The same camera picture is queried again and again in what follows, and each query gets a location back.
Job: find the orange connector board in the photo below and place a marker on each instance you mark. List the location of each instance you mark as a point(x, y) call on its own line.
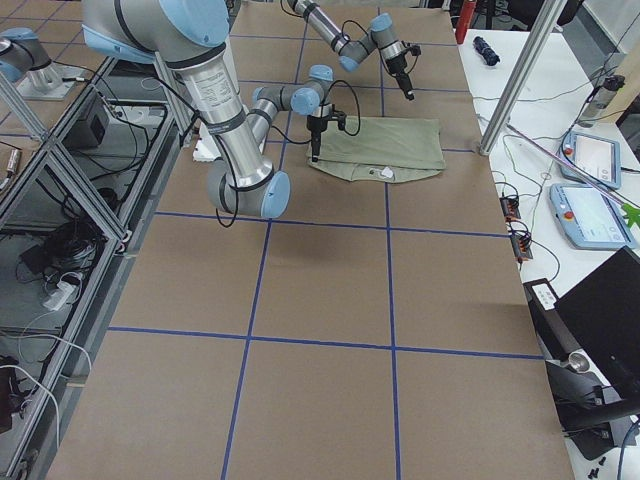
point(510, 207)
point(521, 247)

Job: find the white power strip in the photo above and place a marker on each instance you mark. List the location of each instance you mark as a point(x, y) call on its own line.
point(60, 296)

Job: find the blue teach pendant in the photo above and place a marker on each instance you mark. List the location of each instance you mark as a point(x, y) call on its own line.
point(588, 219)
point(596, 156)

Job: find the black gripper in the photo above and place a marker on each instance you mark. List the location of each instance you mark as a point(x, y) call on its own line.
point(316, 124)
point(398, 67)

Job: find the white paper price tag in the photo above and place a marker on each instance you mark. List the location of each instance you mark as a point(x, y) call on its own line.
point(386, 173)

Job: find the near blue teach pendant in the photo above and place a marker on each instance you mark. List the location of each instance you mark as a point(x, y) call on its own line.
point(588, 219)

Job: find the olive green long-sleeve shirt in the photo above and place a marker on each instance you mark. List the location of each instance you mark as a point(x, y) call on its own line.
point(409, 146)

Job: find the orange connector board far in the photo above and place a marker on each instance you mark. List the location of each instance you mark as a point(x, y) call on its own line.
point(510, 207)

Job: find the dark box with label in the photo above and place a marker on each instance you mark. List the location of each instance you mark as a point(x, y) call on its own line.
point(559, 343)

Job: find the aluminium frame post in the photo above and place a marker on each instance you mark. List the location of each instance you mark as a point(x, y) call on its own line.
point(535, 42)

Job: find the dark rolled cloth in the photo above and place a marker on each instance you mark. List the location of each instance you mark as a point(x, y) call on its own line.
point(486, 52)

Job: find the clear water bottle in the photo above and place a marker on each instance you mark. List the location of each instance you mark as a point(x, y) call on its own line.
point(599, 100)

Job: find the orange connector board near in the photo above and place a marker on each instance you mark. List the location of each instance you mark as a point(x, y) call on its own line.
point(521, 247)

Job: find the red fire extinguisher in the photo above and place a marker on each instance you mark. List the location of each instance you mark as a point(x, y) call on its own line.
point(464, 20)

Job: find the far blue teach pendant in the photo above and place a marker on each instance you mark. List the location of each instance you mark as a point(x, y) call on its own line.
point(596, 156)

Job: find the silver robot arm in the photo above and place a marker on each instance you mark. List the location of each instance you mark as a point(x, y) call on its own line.
point(353, 44)
point(190, 36)

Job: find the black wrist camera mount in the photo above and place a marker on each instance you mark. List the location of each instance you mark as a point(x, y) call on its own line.
point(340, 118)
point(413, 49)

